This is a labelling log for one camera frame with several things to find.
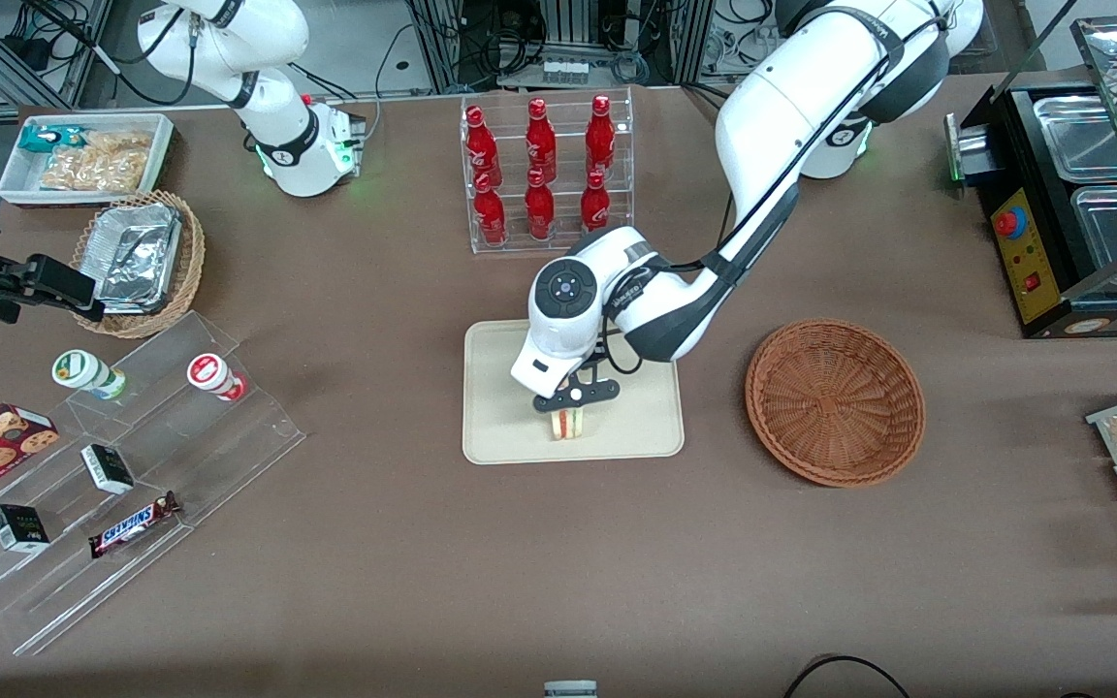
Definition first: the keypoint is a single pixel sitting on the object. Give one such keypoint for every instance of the red lid drink cup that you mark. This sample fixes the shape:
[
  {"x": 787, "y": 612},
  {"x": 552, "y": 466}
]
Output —
[{"x": 213, "y": 375}]

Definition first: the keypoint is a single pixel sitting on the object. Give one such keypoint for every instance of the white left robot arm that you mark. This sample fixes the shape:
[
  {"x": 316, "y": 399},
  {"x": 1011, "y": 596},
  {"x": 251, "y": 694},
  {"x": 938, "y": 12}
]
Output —
[{"x": 781, "y": 107}]

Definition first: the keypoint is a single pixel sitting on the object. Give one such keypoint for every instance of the snickers chocolate bar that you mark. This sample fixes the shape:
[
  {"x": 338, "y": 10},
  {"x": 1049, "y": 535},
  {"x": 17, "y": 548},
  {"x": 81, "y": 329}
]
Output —
[{"x": 134, "y": 524}]

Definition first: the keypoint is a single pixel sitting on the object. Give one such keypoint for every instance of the beige plastic tray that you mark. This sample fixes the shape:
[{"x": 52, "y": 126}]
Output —
[{"x": 495, "y": 417}]

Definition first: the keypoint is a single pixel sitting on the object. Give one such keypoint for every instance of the brown wicker basket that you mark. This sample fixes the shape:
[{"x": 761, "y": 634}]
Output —
[{"x": 835, "y": 402}]

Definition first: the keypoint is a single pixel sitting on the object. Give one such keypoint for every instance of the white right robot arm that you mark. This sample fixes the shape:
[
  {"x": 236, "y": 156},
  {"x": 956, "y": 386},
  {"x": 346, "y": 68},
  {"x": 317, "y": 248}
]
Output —
[{"x": 292, "y": 145}]

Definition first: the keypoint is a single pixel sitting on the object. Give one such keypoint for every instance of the light wicker basket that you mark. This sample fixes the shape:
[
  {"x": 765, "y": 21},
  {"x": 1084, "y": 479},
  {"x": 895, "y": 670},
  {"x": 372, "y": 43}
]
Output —
[{"x": 192, "y": 262}]

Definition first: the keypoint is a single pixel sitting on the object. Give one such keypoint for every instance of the clear acrylic step display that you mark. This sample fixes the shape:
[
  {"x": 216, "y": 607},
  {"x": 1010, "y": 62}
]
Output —
[{"x": 209, "y": 446}]

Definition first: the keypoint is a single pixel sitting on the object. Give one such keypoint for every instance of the white rectangular bin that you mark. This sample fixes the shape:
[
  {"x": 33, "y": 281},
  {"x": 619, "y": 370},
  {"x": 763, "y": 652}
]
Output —
[{"x": 20, "y": 179}]

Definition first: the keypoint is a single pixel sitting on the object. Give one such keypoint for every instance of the clear acrylic bottle rack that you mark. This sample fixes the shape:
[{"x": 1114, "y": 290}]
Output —
[{"x": 549, "y": 247}]

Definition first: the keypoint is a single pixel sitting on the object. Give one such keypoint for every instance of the clear bag of crackers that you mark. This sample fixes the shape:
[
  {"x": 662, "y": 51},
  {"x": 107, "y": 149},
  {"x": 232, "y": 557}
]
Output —
[{"x": 103, "y": 163}]

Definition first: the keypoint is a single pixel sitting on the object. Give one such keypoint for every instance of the aluminium frame rack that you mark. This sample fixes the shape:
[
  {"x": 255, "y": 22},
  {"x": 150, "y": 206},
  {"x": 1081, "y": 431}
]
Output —
[{"x": 558, "y": 29}]

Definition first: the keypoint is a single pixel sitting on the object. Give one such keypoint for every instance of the red cola bottle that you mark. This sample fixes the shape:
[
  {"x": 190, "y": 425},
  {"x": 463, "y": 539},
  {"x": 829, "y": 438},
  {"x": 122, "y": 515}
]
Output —
[
  {"x": 491, "y": 215},
  {"x": 540, "y": 211},
  {"x": 600, "y": 141},
  {"x": 595, "y": 206},
  {"x": 540, "y": 145},
  {"x": 482, "y": 150}
]

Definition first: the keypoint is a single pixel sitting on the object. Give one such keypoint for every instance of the triangle sandwich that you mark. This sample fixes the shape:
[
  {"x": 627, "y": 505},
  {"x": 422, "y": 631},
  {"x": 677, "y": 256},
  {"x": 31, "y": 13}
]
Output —
[{"x": 568, "y": 425}]

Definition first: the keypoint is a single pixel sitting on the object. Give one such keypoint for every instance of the silver foil container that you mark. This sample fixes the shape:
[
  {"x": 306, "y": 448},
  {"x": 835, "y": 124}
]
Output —
[{"x": 137, "y": 257}]

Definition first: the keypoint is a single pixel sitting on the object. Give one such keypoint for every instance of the small black box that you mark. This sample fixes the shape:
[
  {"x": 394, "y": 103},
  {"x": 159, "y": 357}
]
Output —
[
  {"x": 108, "y": 468},
  {"x": 19, "y": 528}
]

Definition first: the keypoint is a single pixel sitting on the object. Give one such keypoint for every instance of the teal snack packet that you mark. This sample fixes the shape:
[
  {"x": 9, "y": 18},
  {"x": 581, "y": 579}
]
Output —
[{"x": 47, "y": 138}]

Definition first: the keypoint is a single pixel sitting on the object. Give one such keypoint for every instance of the black food warmer cabinet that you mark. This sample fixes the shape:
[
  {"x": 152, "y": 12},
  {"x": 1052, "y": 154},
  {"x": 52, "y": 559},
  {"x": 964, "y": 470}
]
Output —
[{"x": 1029, "y": 262}]

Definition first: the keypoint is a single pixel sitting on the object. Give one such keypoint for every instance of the green lid drink cup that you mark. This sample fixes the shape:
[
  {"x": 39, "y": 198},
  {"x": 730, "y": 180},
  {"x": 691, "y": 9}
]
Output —
[{"x": 85, "y": 372}]

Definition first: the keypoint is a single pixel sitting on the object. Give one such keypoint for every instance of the grey device edge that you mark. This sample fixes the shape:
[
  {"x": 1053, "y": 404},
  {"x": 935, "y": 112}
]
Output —
[{"x": 570, "y": 690}]

